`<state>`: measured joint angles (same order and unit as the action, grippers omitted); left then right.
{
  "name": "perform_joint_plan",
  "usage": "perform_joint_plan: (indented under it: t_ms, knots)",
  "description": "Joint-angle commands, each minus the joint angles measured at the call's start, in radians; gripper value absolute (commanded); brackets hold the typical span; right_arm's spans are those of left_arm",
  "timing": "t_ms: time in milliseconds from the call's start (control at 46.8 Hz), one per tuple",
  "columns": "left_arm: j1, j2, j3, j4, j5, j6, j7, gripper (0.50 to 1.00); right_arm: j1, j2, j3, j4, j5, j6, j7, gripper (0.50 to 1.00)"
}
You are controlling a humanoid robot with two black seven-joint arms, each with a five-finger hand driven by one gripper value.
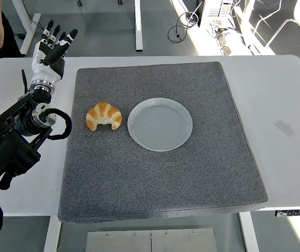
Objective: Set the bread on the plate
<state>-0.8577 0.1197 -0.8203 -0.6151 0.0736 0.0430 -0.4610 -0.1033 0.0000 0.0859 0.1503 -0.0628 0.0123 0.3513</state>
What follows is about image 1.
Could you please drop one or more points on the computer tower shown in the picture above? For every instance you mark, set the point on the computer tower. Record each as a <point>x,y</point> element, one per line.
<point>214,11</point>

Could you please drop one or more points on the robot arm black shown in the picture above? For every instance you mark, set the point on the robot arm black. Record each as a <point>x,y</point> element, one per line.
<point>5,155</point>

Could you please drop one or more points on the grey metal plate with screws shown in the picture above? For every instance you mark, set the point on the grey metal plate with screws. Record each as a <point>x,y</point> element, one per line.
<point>184,240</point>
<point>118,241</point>

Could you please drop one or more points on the table height control panel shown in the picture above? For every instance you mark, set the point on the table height control panel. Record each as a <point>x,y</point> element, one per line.
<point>295,212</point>

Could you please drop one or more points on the pale grey round plate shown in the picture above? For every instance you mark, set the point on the pale grey round plate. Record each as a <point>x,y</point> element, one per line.
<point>160,126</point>

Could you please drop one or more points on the person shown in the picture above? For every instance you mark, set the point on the person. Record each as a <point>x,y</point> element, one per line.
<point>11,44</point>

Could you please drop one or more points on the golden croissant bread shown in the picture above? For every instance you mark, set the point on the golden croissant bread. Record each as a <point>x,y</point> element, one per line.
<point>102,110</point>

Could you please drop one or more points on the grey speckled fabric mat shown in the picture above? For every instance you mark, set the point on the grey speckled fabric mat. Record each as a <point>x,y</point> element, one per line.
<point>152,178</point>

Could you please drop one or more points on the white table leg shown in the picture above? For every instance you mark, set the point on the white table leg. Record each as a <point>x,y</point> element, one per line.
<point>249,231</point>
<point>51,233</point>

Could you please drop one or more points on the white desk leg with foot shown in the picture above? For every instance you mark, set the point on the white desk leg with foot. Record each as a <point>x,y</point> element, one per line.
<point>138,26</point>
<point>29,29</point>

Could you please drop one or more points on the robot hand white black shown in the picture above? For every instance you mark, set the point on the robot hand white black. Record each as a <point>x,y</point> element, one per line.
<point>43,69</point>

